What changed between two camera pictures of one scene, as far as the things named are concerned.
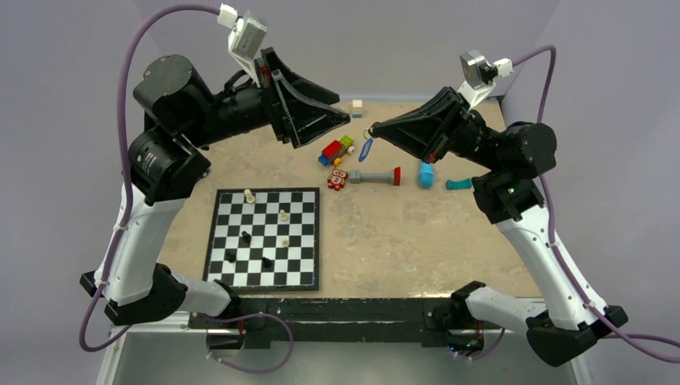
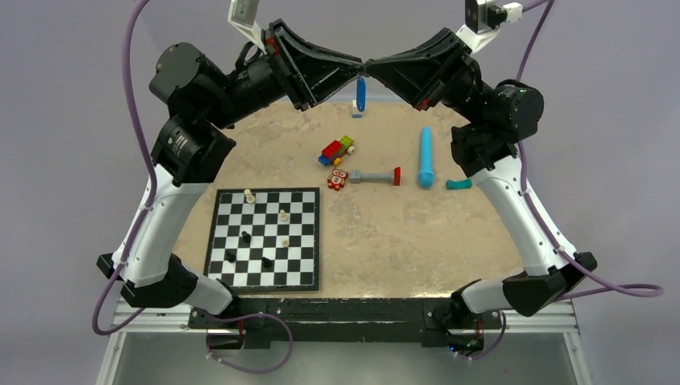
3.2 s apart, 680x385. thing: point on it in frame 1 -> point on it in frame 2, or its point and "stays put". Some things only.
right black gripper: x=447 y=107 -> x=409 y=74
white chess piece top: x=250 y=199 stays put
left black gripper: x=304 y=102 -> x=311 y=71
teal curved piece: x=459 y=184 stays put
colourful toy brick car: x=333 y=150 stays put
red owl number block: x=337 y=179 stays put
